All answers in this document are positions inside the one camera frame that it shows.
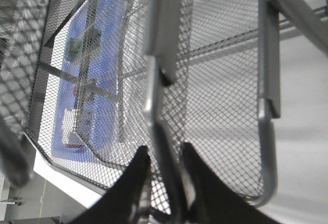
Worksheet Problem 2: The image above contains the red emergency stop button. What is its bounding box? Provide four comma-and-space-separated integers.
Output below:
73, 78, 96, 104

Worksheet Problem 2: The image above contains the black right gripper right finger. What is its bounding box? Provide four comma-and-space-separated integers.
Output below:
181, 142, 278, 223

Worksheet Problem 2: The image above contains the blue plastic tray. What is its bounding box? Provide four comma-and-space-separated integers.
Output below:
51, 0, 126, 162

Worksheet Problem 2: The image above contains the silver mesh tray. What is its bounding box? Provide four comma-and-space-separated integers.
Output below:
26, 0, 276, 214

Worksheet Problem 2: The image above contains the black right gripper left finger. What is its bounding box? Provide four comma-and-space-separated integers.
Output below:
70, 146, 151, 223

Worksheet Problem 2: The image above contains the green and beige terminal block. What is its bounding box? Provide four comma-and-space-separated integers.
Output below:
65, 28, 101, 65

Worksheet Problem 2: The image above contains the silver rack frame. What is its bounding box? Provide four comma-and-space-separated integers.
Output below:
144, 0, 327, 212

